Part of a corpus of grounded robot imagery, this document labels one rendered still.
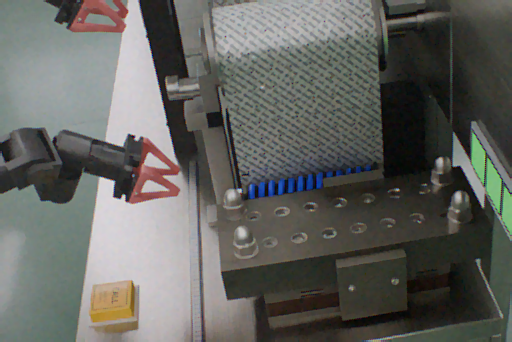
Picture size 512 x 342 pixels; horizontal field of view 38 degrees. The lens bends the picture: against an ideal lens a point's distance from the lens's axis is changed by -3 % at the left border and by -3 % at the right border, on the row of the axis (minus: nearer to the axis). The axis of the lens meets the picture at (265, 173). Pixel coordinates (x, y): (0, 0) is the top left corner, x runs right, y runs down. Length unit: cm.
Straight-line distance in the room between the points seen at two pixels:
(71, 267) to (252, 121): 176
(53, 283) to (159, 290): 155
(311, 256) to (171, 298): 28
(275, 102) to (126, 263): 41
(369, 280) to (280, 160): 25
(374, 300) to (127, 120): 84
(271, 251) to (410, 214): 22
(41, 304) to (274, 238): 171
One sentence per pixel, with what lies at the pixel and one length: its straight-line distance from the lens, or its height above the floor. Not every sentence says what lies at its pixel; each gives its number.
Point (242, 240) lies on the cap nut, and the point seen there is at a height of 106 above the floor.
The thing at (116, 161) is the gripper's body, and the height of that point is 113.
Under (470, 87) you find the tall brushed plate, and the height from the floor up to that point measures 126.
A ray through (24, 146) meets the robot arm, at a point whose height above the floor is 120.
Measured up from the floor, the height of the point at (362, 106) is 114.
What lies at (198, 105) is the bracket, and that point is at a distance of 127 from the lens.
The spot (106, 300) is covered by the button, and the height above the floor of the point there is 92.
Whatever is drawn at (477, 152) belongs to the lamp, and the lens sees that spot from 100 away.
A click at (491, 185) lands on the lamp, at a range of 96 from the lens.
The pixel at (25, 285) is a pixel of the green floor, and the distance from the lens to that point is 285.
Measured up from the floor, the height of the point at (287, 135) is 111.
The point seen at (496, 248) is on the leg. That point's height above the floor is 67.
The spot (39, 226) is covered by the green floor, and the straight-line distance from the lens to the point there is 311.
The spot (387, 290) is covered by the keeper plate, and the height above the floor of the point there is 96.
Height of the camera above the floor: 175
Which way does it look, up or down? 35 degrees down
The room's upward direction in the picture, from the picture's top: 9 degrees counter-clockwise
